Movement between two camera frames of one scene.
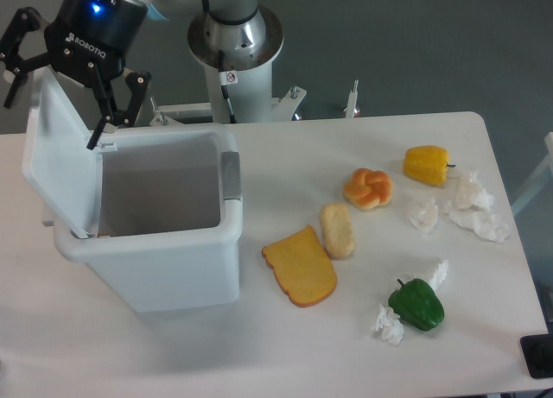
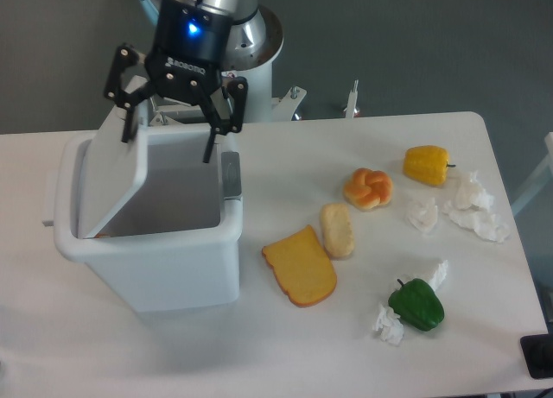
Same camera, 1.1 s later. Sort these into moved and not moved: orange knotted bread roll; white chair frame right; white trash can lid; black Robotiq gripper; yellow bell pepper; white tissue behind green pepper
Moved: white trash can lid; black Robotiq gripper
Not moved: yellow bell pepper; white chair frame right; white tissue behind green pepper; orange knotted bread roll
